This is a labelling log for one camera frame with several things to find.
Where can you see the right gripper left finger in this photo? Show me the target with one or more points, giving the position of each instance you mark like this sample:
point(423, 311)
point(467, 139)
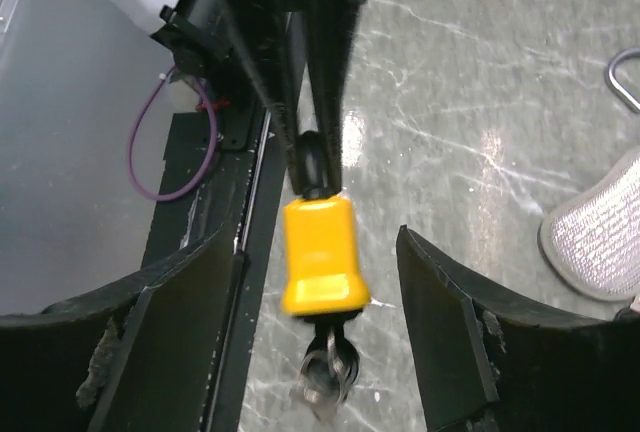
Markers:
point(134, 355)

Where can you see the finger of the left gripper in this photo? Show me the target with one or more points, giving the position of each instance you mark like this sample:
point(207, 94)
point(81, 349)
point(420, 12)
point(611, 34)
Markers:
point(330, 26)
point(258, 34)

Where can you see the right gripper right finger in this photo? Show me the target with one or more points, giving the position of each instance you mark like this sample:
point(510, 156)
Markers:
point(490, 359)

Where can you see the yellow padlock black shackle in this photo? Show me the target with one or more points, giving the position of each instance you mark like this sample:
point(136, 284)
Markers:
point(324, 281)

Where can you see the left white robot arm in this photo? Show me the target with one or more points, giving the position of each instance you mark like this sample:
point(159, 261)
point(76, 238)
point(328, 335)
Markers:
point(184, 27)

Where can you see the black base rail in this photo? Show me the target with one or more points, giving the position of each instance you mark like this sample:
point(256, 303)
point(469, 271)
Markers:
point(211, 224)

